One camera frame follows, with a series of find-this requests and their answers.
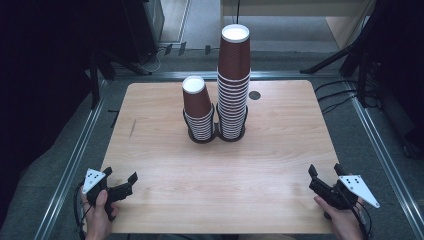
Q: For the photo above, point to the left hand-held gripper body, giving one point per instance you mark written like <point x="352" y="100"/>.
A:
<point x="93" y="180"/>

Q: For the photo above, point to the light wooden furniture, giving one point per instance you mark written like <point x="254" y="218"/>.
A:
<point x="343" y="23"/>

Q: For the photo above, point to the black equipment stand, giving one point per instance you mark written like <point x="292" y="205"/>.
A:
<point x="393" y="66"/>

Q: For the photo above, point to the black cabinet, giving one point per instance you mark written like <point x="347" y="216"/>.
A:
<point x="143" y="30"/>

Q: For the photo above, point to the person's left hand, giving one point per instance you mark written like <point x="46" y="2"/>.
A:
<point x="98" y="220"/>

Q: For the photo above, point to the short stack of brown cups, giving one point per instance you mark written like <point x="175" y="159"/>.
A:
<point x="196" y="100"/>

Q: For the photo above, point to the tall stack of brown cups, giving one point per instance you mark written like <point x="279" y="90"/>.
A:
<point x="233" y="60"/>

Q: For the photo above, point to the person's right hand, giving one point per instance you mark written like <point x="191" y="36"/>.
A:
<point x="346" y="223"/>

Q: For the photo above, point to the metal floor rail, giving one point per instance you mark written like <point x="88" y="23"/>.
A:
<point x="71" y="166"/>
<point x="283" y="75"/>
<point x="383" y="156"/>

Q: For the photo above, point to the black tripod stand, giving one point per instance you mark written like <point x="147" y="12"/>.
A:
<point x="100" y="70"/>

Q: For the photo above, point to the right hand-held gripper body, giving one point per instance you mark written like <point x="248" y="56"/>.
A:
<point x="333" y="195"/>

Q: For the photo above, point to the dark round table grommet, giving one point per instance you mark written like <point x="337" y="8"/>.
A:
<point x="254" y="95"/>

